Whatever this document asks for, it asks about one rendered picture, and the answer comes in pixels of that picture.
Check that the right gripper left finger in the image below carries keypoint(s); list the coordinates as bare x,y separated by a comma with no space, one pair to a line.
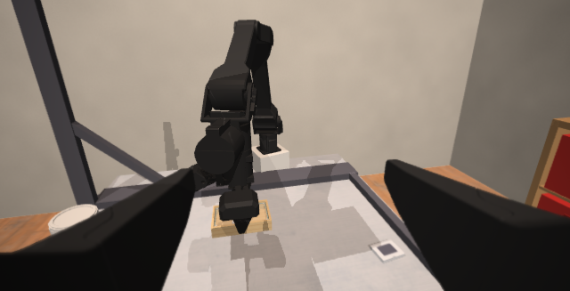
129,246

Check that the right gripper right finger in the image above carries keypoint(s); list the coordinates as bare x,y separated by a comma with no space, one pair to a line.
474,240

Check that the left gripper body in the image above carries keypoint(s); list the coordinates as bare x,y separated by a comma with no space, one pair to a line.
239,204

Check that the cream mug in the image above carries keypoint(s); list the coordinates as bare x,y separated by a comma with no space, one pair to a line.
71,216

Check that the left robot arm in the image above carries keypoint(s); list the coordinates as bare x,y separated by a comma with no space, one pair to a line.
230,88

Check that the wooden ball-in-hole puzzle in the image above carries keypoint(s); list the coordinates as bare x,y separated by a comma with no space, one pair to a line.
262,222

